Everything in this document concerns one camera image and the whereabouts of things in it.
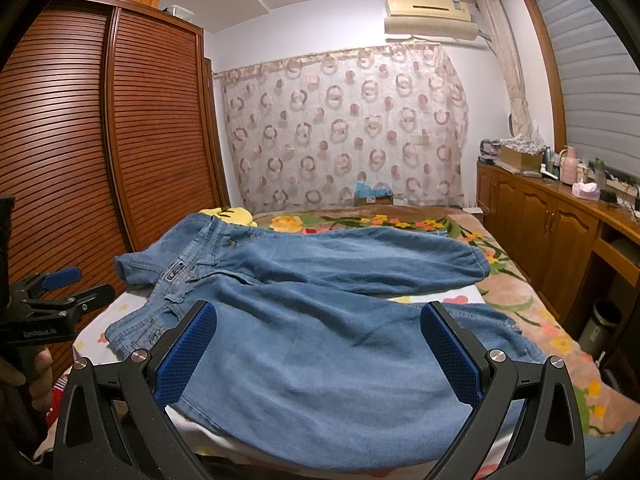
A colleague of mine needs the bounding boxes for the brown louvered wooden wardrobe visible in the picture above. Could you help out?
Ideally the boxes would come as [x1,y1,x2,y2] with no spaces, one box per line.
[1,0,229,286]

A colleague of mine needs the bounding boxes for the pink tissue pack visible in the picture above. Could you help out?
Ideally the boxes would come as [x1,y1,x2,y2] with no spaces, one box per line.
[572,182,600,202]

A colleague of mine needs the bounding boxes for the person's left hand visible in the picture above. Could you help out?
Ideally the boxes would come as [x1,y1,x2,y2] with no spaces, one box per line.
[1,347,53,413]

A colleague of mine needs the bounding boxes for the pink thermos bottle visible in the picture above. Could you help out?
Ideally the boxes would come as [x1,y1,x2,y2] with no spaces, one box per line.
[560,146,580,185]

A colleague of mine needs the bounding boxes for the brown floral blanket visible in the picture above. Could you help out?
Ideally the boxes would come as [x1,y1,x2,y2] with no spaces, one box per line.
[254,205,639,437]

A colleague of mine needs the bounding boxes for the grey window roller blind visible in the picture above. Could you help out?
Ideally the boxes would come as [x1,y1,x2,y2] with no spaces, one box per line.
[527,0,639,178]

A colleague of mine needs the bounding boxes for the yellow Pikachu plush toy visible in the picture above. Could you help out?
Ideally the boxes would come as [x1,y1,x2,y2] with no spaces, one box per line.
[200,207,257,226]

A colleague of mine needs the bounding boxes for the cardboard box on sideboard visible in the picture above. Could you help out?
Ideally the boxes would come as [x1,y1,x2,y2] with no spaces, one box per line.
[499,145,544,171]

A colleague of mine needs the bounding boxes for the beige wall air conditioner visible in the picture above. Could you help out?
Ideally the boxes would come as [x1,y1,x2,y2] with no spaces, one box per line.
[384,0,480,41]

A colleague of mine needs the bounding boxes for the white floral bed sheet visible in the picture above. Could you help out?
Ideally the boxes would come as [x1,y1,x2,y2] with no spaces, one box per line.
[34,288,486,480]

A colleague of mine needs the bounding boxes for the beige tied side curtain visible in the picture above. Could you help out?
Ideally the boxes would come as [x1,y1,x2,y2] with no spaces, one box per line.
[476,0,533,140]

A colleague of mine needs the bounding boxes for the cardboard box with blue item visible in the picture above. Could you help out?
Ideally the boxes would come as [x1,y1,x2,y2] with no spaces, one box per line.
[354,182,394,207]

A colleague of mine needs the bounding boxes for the brown wooden sideboard cabinet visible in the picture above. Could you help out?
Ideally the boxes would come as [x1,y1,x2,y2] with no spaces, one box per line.
[476,162,639,352]

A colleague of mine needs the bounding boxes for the grey trash bin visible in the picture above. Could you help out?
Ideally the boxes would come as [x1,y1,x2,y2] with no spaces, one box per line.
[578,300,622,360]

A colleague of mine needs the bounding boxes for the pink circle patterned curtain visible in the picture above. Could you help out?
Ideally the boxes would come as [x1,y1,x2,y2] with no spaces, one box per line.
[220,44,469,212]

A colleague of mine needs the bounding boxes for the blue denim jeans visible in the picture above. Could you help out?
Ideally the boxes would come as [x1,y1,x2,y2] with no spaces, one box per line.
[105,211,548,473]

